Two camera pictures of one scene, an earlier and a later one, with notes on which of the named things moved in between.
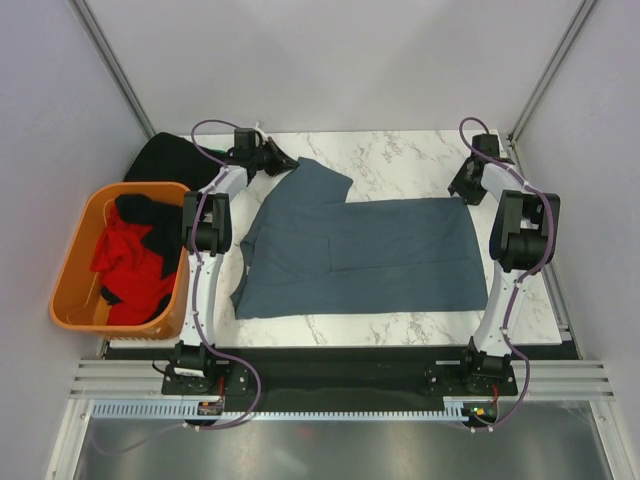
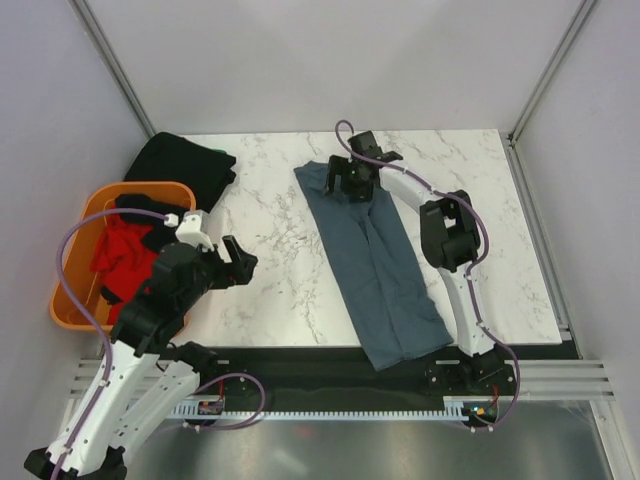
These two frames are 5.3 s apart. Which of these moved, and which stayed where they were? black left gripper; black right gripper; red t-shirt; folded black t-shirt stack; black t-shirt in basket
Moved: black right gripper; black left gripper
Stayed: folded black t-shirt stack; red t-shirt; black t-shirt in basket
